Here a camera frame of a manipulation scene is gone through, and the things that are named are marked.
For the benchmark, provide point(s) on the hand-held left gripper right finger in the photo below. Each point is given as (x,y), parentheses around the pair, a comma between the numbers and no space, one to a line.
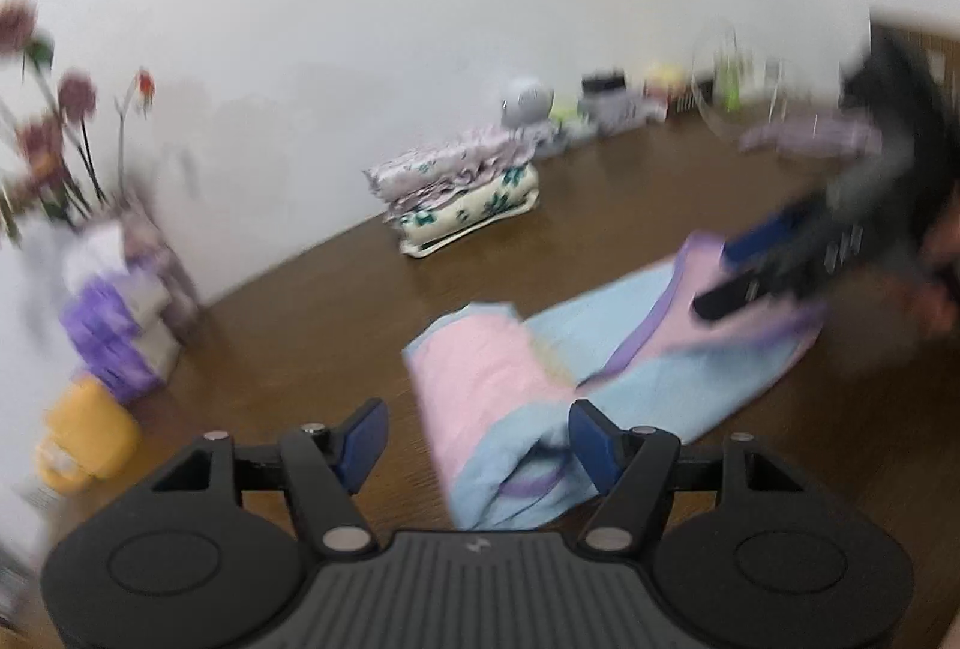
(596,452)

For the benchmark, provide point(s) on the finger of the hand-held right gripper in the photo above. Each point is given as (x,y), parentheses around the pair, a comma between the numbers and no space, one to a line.
(772,232)
(757,292)

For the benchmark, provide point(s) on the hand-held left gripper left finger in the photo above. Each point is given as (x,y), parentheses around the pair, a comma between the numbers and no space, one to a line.
(364,445)

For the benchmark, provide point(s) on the pink and blue mesh top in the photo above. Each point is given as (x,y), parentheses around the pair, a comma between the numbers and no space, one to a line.
(487,379)

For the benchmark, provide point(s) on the person's right hand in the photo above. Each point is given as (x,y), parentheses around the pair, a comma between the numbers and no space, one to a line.
(937,281)

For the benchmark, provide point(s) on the yellow and pink small box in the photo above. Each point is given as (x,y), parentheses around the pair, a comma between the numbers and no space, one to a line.
(664,79)

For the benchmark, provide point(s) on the grey tin box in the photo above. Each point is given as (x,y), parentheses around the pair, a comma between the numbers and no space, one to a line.
(611,110)

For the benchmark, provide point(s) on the black charger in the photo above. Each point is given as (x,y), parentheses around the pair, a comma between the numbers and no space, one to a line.
(604,82)

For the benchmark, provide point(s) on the green and white small box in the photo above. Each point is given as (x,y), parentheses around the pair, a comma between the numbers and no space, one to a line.
(566,112)

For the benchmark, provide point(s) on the sealed purple tissue pack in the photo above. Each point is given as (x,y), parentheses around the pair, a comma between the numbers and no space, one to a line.
(135,364)

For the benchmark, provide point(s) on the folded cream green-flower cloth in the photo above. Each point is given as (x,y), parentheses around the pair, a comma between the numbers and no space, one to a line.
(480,210)

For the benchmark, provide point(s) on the yellow mug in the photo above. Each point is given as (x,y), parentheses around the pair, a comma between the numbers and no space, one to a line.
(90,439)

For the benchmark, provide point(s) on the white astronaut speaker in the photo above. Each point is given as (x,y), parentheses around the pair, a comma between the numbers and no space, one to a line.
(529,101)

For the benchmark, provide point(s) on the open purple tissue pack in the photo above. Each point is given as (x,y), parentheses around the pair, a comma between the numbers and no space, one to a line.
(112,311)

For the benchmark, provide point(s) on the folded pink floral cloth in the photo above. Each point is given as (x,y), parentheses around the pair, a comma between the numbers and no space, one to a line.
(450,169)

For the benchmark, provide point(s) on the bunch of dried roses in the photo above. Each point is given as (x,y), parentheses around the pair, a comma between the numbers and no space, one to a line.
(41,146)

